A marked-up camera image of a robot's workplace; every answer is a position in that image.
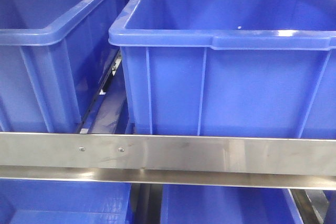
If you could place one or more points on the blue upper bin right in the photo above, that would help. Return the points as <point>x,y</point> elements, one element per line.
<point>253,68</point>

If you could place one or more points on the blue bin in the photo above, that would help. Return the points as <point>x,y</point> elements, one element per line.
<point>216,204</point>
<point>54,57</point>
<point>253,68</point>
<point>38,201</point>

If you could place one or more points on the blue lower bin right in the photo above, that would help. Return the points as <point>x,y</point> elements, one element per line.
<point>216,204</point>

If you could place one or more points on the steel shelf front beam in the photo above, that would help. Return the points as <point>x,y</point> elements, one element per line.
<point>194,160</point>

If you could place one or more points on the blue upper bin left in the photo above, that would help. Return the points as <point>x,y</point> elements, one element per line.
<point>54,57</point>

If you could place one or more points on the blue lower bin left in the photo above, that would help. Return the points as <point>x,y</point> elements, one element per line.
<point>38,201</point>

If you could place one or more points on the steel shelf divider rail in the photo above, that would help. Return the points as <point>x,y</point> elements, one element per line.
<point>108,112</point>

